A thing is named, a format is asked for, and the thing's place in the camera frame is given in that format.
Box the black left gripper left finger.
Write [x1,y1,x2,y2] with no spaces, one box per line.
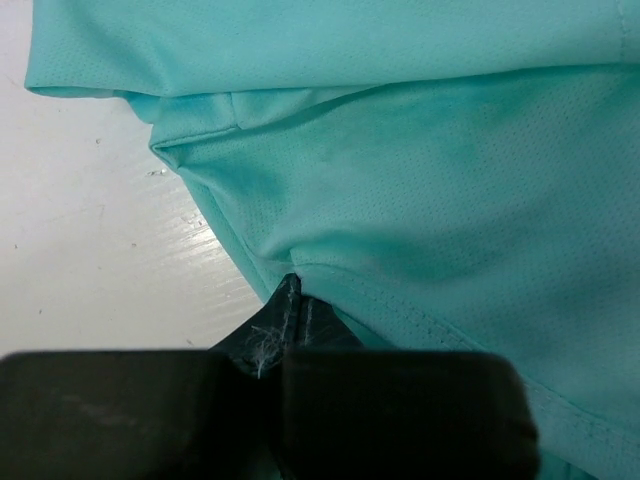
[1,274,302,479]

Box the teal t shirt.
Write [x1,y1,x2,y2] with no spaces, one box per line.
[25,1,639,479]

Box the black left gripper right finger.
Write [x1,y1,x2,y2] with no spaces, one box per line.
[279,295,540,479]

